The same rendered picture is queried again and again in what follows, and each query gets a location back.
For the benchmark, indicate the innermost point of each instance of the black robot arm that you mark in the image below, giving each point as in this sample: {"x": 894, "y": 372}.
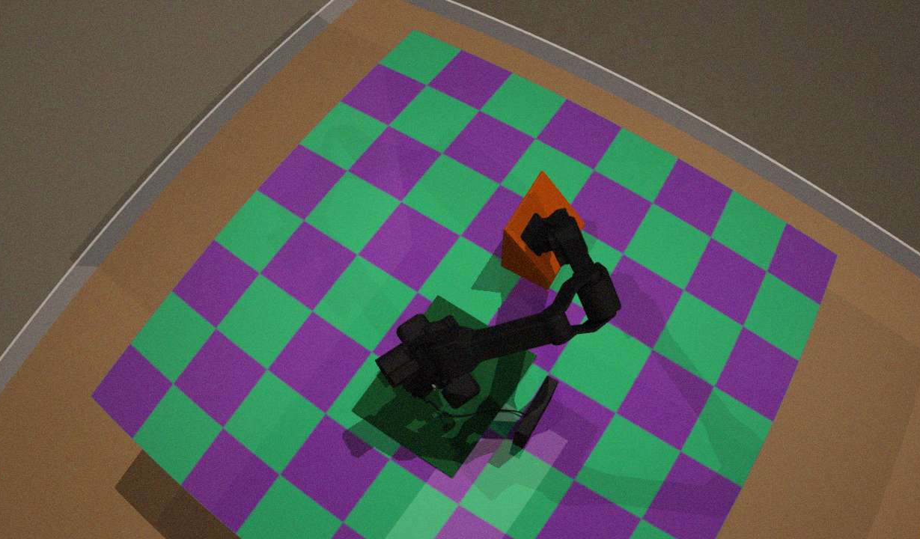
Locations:
{"x": 444, "y": 350}

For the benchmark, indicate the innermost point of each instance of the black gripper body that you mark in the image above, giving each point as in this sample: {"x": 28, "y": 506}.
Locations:
{"x": 459, "y": 391}

